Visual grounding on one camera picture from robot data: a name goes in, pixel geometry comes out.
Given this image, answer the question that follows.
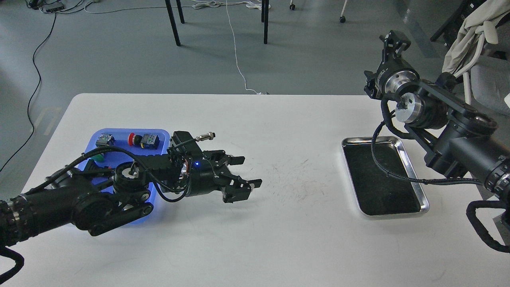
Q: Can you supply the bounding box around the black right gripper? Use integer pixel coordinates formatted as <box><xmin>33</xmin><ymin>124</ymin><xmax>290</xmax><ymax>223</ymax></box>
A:
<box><xmin>363</xmin><ymin>30</ymin><xmax>420</xmax><ymax>100</ymax></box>

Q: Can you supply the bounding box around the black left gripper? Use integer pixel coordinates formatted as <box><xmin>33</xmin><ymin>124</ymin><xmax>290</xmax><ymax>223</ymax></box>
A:
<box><xmin>184</xmin><ymin>149</ymin><xmax>263</xmax><ymax>203</ymax></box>

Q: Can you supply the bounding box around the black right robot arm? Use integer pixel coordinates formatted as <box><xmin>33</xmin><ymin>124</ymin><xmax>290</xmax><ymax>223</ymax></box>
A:
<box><xmin>364</xmin><ymin>30</ymin><xmax>510</xmax><ymax>253</ymax></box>

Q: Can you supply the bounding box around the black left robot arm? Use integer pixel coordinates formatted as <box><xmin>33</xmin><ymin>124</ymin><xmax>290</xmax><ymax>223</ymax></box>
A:
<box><xmin>1</xmin><ymin>131</ymin><xmax>262</xmax><ymax>282</ymax></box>

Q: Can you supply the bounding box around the blue plastic tray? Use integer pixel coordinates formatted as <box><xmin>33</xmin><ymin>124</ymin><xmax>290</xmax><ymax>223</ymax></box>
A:
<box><xmin>75</xmin><ymin>129</ymin><xmax>179</xmax><ymax>234</ymax></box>

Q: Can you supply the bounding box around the beige cloth on chair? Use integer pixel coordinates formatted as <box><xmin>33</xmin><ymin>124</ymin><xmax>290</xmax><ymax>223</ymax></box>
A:
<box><xmin>441</xmin><ymin>0</ymin><xmax>510</xmax><ymax>74</ymax></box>

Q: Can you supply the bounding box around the silver metal tray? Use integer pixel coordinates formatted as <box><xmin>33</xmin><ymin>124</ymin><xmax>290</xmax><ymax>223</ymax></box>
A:
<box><xmin>342</xmin><ymin>136</ymin><xmax>430</xmax><ymax>218</ymax></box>

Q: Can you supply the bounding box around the black table leg right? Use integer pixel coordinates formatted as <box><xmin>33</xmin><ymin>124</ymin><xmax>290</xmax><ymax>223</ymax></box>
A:
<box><xmin>261</xmin><ymin>0</ymin><xmax>269</xmax><ymax>44</ymax></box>

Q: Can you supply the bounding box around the black table leg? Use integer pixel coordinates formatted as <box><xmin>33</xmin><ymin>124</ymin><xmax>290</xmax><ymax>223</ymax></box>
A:
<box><xmin>165</xmin><ymin>0</ymin><xmax>185</xmax><ymax>47</ymax></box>
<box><xmin>261</xmin><ymin>0</ymin><xmax>269</xmax><ymax>44</ymax></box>

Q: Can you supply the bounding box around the black table leg left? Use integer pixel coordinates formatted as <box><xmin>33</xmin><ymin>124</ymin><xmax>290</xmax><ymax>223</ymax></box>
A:
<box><xmin>165</xmin><ymin>0</ymin><xmax>185</xmax><ymax>47</ymax></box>

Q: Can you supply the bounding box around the black power strip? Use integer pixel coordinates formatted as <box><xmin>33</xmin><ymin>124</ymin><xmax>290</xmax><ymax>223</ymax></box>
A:
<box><xmin>25</xmin><ymin>0</ymin><xmax>65</xmax><ymax>13</ymax></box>

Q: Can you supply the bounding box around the red push button switch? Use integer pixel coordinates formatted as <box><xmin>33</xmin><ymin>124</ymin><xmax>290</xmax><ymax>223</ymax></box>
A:
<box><xmin>127</xmin><ymin>132</ymin><xmax>160</xmax><ymax>149</ymax></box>

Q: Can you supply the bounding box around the green push button switch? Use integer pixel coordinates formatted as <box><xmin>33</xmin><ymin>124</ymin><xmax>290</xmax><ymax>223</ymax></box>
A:
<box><xmin>91</xmin><ymin>133</ymin><xmax>115</xmax><ymax>162</ymax></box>

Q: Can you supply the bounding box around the white floor cable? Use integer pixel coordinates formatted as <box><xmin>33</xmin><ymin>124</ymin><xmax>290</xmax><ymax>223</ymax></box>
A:
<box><xmin>192</xmin><ymin>0</ymin><xmax>271</xmax><ymax>95</ymax></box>

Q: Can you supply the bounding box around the black floor cable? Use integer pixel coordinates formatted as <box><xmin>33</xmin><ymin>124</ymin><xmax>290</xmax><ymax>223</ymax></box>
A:
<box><xmin>0</xmin><ymin>12</ymin><xmax>58</xmax><ymax>172</ymax></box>

